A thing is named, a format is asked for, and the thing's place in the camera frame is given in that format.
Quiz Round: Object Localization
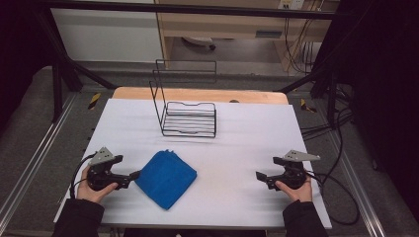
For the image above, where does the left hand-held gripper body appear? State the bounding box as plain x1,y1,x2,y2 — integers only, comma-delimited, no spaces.
86,146,131,193

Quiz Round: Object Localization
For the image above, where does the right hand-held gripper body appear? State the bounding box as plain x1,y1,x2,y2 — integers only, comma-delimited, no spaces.
267,149,321,192

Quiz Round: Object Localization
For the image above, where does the blue towel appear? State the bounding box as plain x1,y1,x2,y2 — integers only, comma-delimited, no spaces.
133,149,199,211

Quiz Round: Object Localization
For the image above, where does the black wire rack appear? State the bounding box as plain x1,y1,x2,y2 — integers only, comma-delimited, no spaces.
148,58,218,139

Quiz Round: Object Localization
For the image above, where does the person's right hand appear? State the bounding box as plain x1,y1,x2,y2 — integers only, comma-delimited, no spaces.
275,176,313,203

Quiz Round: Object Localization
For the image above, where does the person's left hand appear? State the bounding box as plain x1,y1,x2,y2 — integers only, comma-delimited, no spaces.
76,165,119,204

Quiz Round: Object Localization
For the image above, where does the white table mat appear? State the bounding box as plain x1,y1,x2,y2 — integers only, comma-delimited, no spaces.
53,98,333,230

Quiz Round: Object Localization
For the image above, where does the wooden table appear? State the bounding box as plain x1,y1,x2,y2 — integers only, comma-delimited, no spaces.
112,86,291,106

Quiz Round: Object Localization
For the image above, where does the white cabinet panel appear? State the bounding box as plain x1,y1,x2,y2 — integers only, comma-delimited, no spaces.
49,7,165,64

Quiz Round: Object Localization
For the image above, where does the office chair base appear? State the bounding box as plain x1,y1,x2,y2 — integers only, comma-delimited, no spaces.
181,36,217,52

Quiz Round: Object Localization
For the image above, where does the light wooden desk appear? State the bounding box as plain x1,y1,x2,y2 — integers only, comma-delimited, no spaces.
153,0,341,72

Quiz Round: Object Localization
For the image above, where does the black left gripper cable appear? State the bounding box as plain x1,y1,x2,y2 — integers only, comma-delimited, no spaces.
69,153,97,199

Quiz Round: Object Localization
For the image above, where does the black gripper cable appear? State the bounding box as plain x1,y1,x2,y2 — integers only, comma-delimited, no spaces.
305,169,361,227
69,153,97,199

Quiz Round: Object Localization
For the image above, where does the bundle of black cables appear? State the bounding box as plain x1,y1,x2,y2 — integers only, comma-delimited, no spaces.
299,83,355,141

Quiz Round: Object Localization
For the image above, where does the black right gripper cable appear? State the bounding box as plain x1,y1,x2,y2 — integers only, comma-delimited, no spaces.
305,169,361,227

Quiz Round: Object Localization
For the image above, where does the aluminium floor rail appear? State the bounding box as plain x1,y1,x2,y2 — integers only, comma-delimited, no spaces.
327,129,387,237
0,92,80,226

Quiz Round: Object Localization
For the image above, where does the white wall socket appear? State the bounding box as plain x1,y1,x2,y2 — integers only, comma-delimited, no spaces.
277,0,305,11

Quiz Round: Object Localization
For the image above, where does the black metal frame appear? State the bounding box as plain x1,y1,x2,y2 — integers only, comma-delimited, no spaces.
31,0,350,123

